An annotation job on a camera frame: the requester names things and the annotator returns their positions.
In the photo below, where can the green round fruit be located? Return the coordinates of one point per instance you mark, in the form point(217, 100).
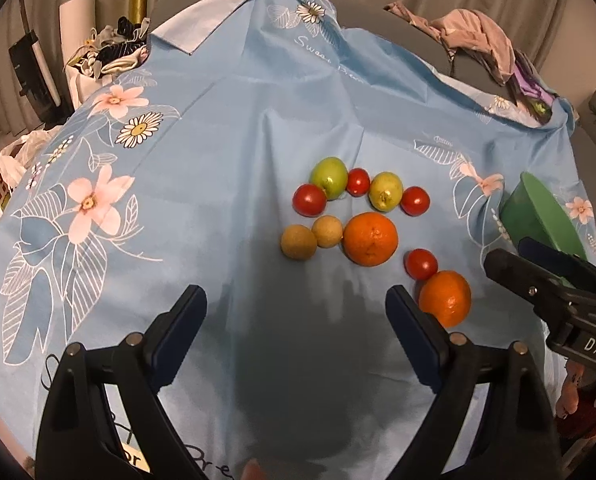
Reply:
point(331, 176)

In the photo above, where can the clutter pile of clothes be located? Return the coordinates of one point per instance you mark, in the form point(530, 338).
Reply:
point(105, 55)

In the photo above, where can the pink crumpled garment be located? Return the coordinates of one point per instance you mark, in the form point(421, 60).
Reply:
point(469, 30)

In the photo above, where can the white plastic bag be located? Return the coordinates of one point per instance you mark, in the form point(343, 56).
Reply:
point(16, 159)

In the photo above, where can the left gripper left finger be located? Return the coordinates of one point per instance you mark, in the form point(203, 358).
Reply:
point(78, 437)

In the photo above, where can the purple folded clothes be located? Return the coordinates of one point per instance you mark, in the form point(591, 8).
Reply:
point(529, 89)

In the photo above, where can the large orange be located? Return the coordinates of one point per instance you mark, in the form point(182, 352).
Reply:
point(370, 239)

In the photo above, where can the small orange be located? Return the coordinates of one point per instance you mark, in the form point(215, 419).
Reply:
point(447, 296)

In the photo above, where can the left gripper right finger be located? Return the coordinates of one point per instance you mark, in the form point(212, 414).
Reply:
point(516, 436)

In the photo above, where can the blue floral cloth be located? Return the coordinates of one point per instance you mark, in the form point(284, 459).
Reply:
point(182, 172)

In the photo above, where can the tan longan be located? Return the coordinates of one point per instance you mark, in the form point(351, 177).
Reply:
point(298, 242)
point(328, 231)

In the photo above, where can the yellow-green fruit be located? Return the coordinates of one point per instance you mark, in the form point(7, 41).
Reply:
point(386, 191)

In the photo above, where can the black device on stand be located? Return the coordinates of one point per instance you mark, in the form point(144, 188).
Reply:
point(33, 74)

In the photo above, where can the green bowl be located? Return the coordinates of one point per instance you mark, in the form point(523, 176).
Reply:
point(531, 211)

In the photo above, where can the red tomato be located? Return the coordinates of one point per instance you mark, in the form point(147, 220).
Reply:
point(309, 200)
point(415, 201)
point(420, 264)
point(359, 182)

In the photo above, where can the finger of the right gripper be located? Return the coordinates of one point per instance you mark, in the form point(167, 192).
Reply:
point(542, 289)
point(573, 268)

